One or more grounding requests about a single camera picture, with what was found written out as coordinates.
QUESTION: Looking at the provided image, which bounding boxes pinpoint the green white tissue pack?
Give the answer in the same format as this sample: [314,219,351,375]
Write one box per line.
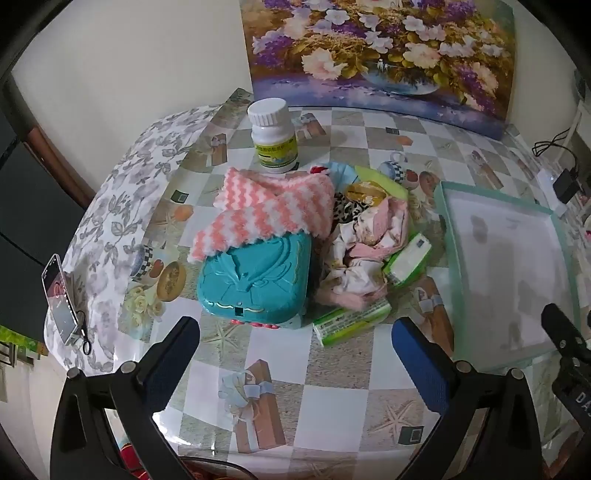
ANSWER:
[312,298,392,347]

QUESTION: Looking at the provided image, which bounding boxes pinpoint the small green tissue pack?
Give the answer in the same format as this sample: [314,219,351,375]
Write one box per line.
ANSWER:
[383,233,432,287]

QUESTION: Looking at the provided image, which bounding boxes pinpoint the pink floral cloth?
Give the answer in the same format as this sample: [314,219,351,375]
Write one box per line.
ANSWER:
[315,197,410,311]

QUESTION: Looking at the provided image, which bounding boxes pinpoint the lime green cloth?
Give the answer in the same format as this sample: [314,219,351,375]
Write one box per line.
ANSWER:
[355,165,409,201]

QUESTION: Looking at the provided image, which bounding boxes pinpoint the yellow round snack packet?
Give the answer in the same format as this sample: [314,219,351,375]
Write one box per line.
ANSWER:
[345,182,388,207]

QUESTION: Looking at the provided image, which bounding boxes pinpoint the black white leopard scrunchie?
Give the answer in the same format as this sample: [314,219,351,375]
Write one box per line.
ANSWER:
[331,192,368,232]

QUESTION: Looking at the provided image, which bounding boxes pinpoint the blue surgical face mask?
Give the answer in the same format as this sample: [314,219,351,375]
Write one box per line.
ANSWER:
[325,161,359,191]

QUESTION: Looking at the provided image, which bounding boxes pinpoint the pink white striped towel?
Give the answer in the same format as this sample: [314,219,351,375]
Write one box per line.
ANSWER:
[187,168,335,263]

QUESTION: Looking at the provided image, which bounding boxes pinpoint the pink red plush doll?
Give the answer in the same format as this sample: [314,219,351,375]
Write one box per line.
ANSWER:
[310,165,329,176]

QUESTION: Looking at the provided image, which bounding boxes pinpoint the translucent teal-rimmed tray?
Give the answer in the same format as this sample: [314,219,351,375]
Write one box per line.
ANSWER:
[434,181,581,371]

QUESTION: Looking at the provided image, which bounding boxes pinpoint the white power strip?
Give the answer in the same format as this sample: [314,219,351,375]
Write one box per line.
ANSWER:
[536,169,567,218]

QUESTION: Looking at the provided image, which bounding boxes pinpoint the black power adapter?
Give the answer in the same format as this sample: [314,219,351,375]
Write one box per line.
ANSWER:
[553,169,580,204]

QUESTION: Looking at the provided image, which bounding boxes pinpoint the checkered printed vinyl mat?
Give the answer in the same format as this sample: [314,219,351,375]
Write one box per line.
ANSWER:
[115,88,591,471]

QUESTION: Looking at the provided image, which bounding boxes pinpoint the grey floral tablecloth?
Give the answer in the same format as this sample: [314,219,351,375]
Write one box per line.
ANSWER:
[44,105,219,375]

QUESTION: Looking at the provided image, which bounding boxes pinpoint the teal plastic toy case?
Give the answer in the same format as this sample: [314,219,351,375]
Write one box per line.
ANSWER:
[197,233,312,330]

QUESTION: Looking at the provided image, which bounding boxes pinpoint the floral oil painting canvas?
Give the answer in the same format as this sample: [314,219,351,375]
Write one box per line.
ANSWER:
[239,0,516,139]

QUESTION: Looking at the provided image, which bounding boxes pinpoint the white green-label pill bottle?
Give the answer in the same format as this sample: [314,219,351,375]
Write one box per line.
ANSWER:
[247,98,298,174]

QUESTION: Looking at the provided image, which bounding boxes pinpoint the smartphone with strap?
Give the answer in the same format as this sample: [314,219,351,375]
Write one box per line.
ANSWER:
[41,253,92,356]

